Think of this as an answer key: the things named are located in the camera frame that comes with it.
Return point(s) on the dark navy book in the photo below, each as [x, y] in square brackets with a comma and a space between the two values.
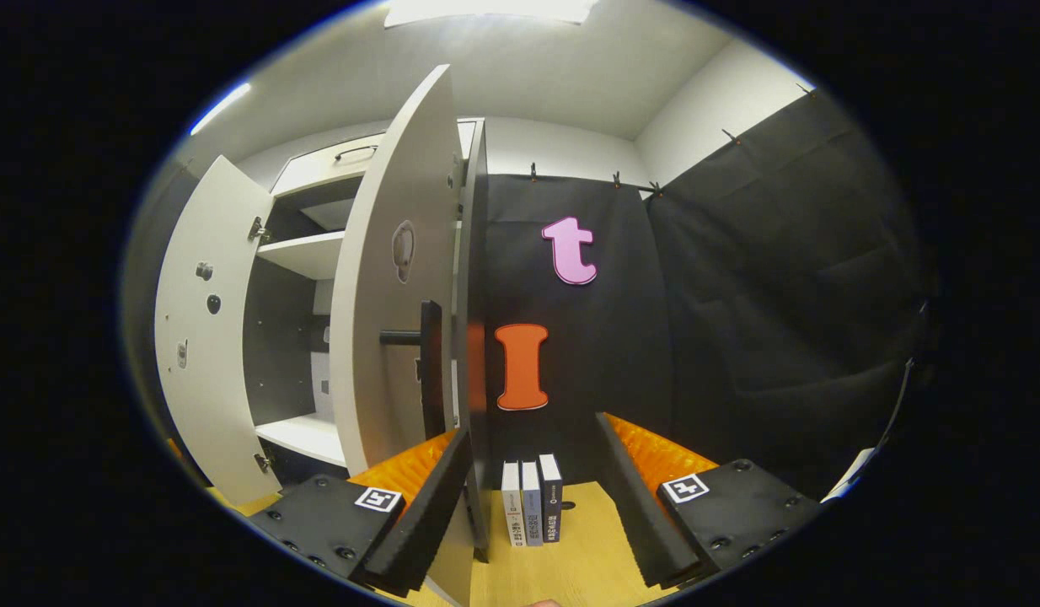
[551, 497]

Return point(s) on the white cabinet drawer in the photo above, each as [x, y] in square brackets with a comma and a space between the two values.
[309, 173]

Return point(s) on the white cabinet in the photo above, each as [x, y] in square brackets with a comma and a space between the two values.
[271, 354]

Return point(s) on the white book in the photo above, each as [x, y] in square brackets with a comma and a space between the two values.
[511, 506]

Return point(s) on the white upper cabinet shelf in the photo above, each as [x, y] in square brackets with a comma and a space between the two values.
[305, 253]

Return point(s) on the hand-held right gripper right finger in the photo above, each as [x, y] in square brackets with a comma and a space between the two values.
[634, 497]

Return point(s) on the narrow ceiling light strip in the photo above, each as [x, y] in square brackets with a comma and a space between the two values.
[221, 108]

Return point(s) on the white cabinet door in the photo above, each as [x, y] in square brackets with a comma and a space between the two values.
[385, 169]
[208, 379]

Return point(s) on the white strip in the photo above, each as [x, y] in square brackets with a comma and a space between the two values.
[849, 476]

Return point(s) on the grey blue book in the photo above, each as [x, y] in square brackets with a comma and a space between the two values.
[531, 506]

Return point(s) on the white lower cabinet shelf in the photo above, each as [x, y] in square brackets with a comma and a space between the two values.
[305, 437]

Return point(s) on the white cabinet shelf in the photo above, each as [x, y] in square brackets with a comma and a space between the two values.
[305, 253]
[305, 437]

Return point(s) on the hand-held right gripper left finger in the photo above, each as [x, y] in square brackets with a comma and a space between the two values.
[431, 506]

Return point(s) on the large ceiling light panel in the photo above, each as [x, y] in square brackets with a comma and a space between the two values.
[486, 10]

